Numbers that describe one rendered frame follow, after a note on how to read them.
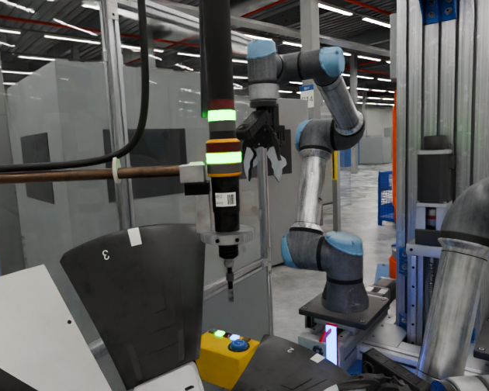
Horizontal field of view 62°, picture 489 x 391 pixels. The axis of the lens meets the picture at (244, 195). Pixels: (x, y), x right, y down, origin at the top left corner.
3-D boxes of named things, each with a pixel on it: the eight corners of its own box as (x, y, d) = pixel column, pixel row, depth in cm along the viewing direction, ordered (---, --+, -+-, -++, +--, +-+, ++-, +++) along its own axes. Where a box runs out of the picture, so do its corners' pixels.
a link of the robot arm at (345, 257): (358, 282, 123) (358, 239, 121) (316, 277, 129) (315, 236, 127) (367, 271, 133) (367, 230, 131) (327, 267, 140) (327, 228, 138)
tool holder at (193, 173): (182, 247, 49) (176, 166, 47) (188, 234, 56) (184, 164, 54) (256, 243, 49) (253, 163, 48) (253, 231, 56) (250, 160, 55)
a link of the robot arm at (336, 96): (372, 155, 140) (334, 70, 100) (341, 156, 146) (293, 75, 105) (375, 126, 144) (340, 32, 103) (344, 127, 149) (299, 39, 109)
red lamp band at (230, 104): (206, 109, 48) (206, 99, 48) (208, 112, 52) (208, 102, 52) (234, 108, 49) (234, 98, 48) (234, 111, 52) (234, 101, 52)
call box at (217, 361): (189, 381, 105) (187, 342, 103) (213, 362, 113) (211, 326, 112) (241, 400, 96) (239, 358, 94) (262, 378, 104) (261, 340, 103)
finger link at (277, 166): (296, 175, 108) (283, 143, 108) (286, 178, 103) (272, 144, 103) (286, 180, 109) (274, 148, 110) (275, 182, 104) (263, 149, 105)
